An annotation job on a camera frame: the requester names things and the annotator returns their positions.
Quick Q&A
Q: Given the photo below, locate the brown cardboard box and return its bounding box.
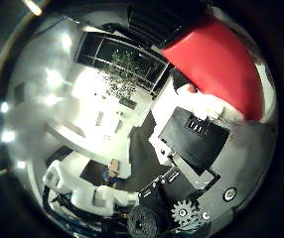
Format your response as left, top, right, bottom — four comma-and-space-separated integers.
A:
107, 158, 121, 178

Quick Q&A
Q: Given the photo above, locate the green leafy plant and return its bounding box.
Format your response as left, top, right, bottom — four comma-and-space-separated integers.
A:
104, 49, 144, 100

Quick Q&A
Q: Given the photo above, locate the dark wall picture frame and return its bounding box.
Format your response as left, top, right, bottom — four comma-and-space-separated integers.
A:
118, 96, 138, 111

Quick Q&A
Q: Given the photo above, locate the dark window with frame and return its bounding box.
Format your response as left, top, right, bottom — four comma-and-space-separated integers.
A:
74, 31, 170, 96

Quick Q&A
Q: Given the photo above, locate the black cable bundle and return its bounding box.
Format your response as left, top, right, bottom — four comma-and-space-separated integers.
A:
42, 186, 116, 234

